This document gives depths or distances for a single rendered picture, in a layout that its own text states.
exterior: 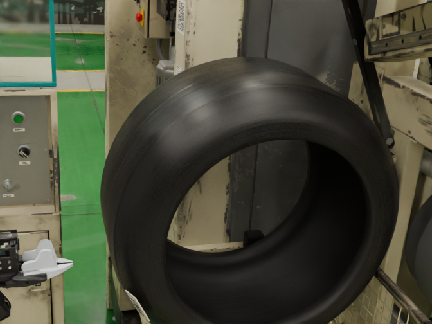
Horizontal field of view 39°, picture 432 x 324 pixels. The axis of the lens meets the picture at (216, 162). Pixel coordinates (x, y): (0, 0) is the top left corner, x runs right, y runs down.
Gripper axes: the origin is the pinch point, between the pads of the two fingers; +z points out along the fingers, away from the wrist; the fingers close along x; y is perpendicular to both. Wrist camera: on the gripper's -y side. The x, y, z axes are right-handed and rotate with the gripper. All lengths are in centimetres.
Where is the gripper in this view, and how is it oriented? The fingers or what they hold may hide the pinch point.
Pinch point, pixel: (65, 267)
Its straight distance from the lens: 120.4
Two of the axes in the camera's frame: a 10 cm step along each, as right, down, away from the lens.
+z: 9.6, -0.4, 2.7
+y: 0.6, -9.3, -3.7
